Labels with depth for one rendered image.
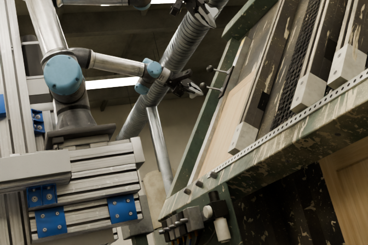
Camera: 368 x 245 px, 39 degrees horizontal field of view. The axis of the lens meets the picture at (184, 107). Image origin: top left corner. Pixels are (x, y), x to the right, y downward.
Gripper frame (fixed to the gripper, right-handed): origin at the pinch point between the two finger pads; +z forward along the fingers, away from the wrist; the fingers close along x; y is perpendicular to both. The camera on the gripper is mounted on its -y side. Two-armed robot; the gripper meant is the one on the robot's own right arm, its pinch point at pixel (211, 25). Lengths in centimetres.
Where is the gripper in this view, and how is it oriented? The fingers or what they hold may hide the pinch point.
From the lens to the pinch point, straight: 187.0
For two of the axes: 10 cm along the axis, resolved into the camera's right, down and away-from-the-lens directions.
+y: 7.2, -5.2, 4.6
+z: 6.3, 7.7, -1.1
